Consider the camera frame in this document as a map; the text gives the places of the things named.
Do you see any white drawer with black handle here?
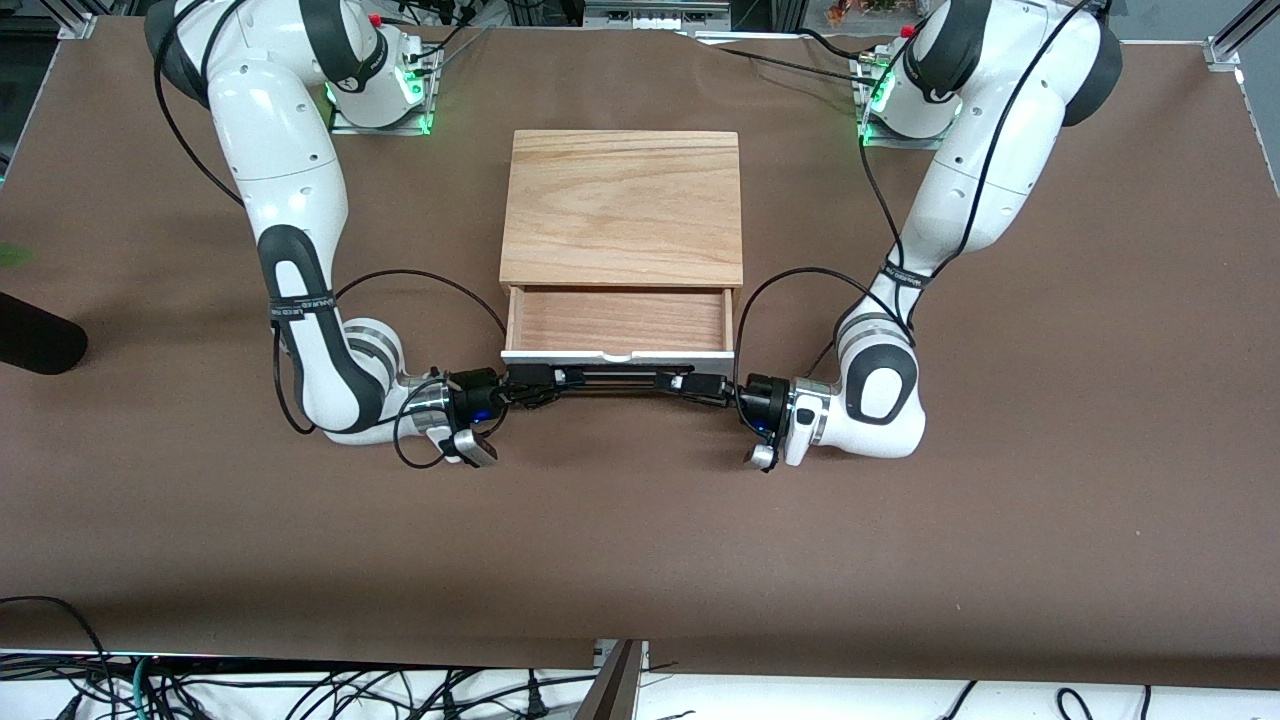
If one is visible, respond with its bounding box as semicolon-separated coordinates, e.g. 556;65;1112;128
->
500;285;741;399

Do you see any wooden drawer cabinet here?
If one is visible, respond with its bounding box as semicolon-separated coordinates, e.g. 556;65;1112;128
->
499;130;746;291

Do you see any brown table cover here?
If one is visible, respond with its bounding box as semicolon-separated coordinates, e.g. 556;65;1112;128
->
0;15;1280;691

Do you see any grey electronics box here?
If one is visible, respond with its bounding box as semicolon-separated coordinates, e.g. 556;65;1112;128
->
583;0;732;31

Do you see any black rounded object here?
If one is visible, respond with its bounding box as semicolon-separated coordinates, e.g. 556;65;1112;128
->
0;290;89;377

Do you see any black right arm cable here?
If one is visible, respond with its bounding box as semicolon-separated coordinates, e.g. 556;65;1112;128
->
150;0;508;471

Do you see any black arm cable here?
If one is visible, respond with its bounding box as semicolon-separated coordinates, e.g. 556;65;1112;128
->
150;0;508;471
733;0;1106;441

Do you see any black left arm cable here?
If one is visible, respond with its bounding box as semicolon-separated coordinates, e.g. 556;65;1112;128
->
733;0;1106;441

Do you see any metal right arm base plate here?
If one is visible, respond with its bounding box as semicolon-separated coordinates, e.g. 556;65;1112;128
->
328;45;438;136

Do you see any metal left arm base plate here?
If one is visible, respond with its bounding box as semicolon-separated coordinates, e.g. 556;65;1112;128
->
855;55;963;151

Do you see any aluminium profile post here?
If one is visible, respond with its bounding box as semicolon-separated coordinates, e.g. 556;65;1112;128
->
575;640;651;720

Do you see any black base cable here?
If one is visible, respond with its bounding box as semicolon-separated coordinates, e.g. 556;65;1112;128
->
690;28;886;91
395;0;496;73

